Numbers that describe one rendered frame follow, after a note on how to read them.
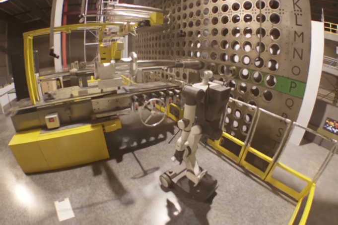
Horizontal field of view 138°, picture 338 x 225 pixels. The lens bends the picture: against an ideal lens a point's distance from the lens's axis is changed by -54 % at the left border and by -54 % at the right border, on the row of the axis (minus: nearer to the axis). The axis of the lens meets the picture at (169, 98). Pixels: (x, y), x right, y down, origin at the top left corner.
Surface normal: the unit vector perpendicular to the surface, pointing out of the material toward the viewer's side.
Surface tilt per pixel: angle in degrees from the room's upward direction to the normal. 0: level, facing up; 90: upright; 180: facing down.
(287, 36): 90
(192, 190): 0
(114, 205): 0
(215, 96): 90
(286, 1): 90
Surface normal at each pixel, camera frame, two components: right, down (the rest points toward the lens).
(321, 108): -0.84, 0.15
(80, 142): 0.54, 0.29
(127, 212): 0.03, -0.95
